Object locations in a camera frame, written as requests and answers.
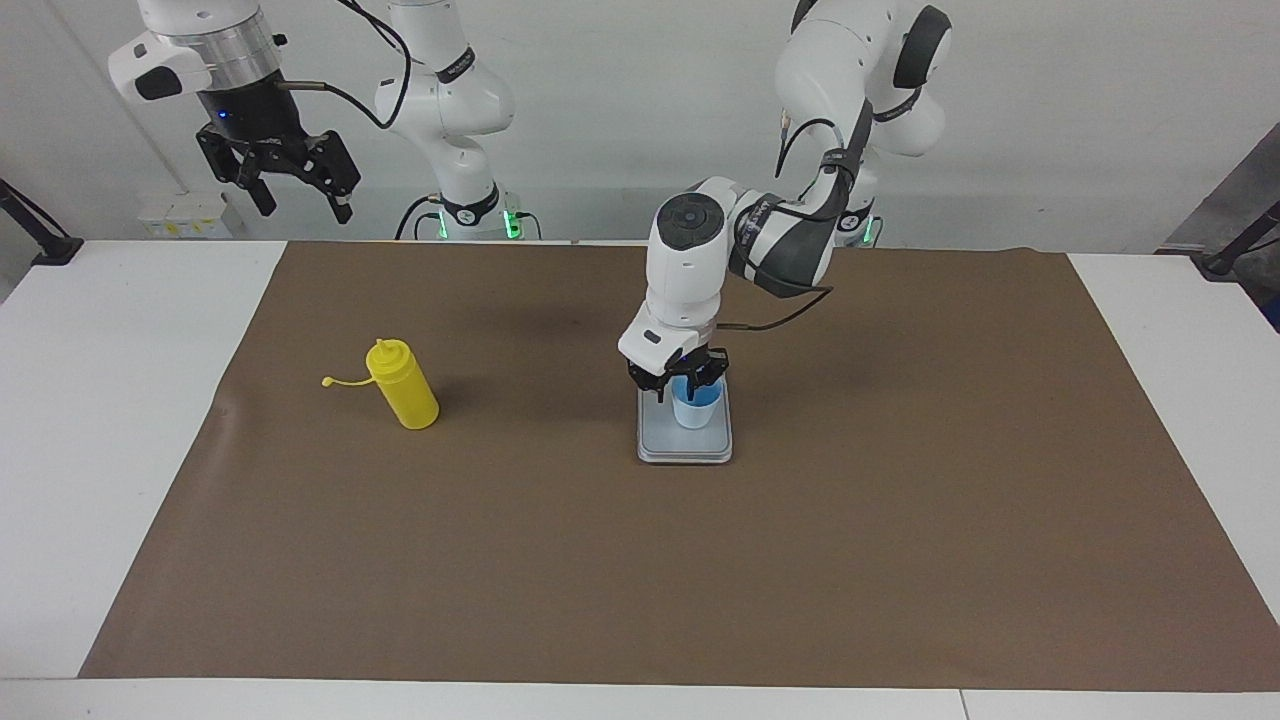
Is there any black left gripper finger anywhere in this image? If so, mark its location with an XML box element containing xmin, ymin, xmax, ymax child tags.
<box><xmin>686</xmin><ymin>350</ymin><xmax>730</xmax><ymax>407</ymax></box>
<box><xmin>627</xmin><ymin>360</ymin><xmax>671</xmax><ymax>405</ymax></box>

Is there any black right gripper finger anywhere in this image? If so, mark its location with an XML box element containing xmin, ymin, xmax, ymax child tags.
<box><xmin>296</xmin><ymin>128</ymin><xmax>362</xmax><ymax>226</ymax></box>
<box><xmin>194</xmin><ymin>128</ymin><xmax>278</xmax><ymax>219</ymax></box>

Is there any light blue plastic cup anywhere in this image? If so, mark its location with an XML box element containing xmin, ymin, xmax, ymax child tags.
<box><xmin>671</xmin><ymin>376</ymin><xmax>724</xmax><ymax>430</ymax></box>

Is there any yellow squeeze bottle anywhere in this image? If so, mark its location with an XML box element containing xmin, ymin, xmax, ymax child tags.
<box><xmin>321</xmin><ymin>338</ymin><xmax>441</xmax><ymax>431</ymax></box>

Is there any silver digital kitchen scale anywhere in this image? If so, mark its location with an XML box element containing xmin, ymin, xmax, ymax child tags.
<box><xmin>637</xmin><ymin>353</ymin><xmax>733</xmax><ymax>465</ymax></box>

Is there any brown paper table mat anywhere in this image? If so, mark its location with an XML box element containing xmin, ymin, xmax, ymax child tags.
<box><xmin>78</xmin><ymin>240</ymin><xmax>1280</xmax><ymax>693</ymax></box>

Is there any black clamp stand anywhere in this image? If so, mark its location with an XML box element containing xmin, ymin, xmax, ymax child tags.
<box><xmin>1190</xmin><ymin>200</ymin><xmax>1280</xmax><ymax>279</ymax></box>
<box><xmin>0</xmin><ymin>178</ymin><xmax>85</xmax><ymax>267</ymax></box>

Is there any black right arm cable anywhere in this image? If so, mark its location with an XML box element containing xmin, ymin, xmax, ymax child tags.
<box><xmin>275</xmin><ymin>0</ymin><xmax>415</xmax><ymax>131</ymax></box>

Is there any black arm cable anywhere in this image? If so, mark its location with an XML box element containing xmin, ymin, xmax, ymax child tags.
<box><xmin>715</xmin><ymin>110</ymin><xmax>867</xmax><ymax>333</ymax></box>
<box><xmin>275</xmin><ymin>0</ymin><xmax>415</xmax><ymax>131</ymax></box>

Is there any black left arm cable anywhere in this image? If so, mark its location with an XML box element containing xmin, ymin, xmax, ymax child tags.
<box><xmin>715</xmin><ymin>110</ymin><xmax>867</xmax><ymax>333</ymax></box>

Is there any black base cable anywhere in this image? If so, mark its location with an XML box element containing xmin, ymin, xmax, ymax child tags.
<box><xmin>394</xmin><ymin>193</ymin><xmax>446</xmax><ymax>242</ymax></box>

